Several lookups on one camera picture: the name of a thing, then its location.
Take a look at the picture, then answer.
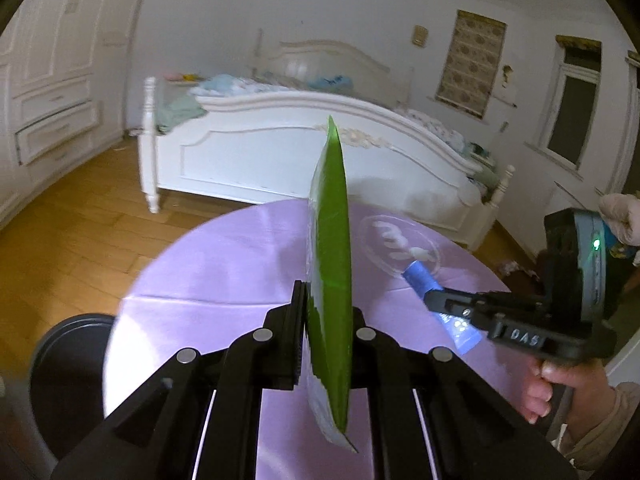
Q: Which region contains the blue tube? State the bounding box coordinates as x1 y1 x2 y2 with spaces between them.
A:
401 261 483 354

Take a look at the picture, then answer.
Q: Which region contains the green snack packet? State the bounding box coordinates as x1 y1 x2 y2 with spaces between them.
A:
303 118 357 453

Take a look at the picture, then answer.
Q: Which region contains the beige sleeve forearm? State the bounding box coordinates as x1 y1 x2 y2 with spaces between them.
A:
560 382 639 479

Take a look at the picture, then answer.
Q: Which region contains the black trash bin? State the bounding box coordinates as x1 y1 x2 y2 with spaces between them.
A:
28 313 115 460

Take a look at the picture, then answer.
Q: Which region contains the person's right hand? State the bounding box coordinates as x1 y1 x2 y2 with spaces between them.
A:
518 358 616 440

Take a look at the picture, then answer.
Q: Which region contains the purple round tablecloth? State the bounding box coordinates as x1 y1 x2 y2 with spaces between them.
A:
102 198 542 480

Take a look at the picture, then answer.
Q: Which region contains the clear round glass plate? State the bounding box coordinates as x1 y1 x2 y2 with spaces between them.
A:
357 214 442 278

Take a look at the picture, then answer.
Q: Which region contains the dark framed window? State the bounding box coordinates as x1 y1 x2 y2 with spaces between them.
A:
536 35 602 171

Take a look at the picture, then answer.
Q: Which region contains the patterned window blind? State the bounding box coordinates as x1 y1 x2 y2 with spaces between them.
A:
435 10 506 119

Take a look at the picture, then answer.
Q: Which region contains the white panelled wardrobe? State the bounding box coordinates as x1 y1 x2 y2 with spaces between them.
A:
1 0 141 223

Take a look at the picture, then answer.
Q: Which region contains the white ornate bed frame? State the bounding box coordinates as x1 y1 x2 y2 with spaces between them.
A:
138 40 514 249

